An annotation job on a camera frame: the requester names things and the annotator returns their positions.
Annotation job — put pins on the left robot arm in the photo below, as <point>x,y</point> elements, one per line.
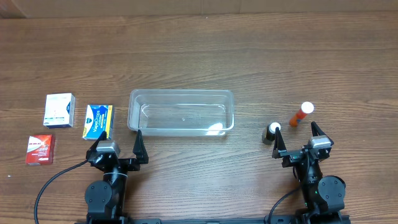
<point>105,198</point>

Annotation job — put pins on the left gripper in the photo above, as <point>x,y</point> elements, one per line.
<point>140,150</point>

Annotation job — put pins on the dark bottle white cap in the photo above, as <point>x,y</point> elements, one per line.
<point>268,135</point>

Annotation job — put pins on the blue yellow VapoDrops box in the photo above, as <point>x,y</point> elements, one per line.
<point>98,118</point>

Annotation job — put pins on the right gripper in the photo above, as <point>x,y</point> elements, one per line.
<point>290,155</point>

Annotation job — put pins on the red medicine box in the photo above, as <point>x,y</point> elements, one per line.
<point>40,150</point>

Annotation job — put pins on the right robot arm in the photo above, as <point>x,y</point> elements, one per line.
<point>323,195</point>

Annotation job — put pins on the clear plastic container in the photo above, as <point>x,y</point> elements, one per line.
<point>181,112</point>

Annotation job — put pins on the white medicine box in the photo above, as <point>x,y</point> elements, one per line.
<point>59,110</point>

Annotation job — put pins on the orange tube white cap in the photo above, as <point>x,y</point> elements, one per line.
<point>305,109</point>

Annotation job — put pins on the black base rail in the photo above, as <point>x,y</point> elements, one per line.
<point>211,221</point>

